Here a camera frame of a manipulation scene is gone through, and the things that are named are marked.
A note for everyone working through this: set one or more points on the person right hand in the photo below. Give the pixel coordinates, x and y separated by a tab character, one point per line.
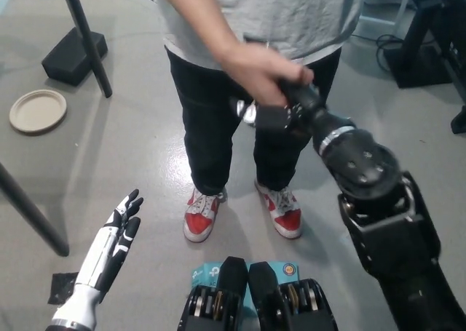
258	72

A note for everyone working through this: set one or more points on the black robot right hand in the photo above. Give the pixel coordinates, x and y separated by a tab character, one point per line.
306	105

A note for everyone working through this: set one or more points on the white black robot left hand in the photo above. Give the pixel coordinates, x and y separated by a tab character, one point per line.
109	243

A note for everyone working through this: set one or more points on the person grey shirt black trousers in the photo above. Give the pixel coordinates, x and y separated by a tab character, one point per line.
218	127

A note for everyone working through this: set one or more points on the black teal robot body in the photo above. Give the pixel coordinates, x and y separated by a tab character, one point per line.
262	294

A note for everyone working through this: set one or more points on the black tape patch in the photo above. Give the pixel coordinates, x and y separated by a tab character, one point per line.
62	289

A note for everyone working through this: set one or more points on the black round table leg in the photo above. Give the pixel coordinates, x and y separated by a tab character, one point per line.
31	209
85	36

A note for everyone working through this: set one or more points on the red white sneaker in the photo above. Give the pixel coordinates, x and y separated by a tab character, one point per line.
200	220
284	212

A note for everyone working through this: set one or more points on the black stand with base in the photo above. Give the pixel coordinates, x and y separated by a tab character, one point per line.
418	67

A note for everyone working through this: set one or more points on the beige paper plate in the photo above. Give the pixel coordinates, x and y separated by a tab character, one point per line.
38	111

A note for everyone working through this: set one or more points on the black stand foot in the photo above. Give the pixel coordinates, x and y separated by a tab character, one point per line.
459	121

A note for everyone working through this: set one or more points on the black equipment rack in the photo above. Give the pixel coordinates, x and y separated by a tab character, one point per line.
455	43

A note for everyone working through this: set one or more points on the black foam block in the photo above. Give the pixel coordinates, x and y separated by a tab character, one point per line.
71	60

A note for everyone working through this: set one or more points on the white metal frame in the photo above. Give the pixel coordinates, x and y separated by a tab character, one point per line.
395	18

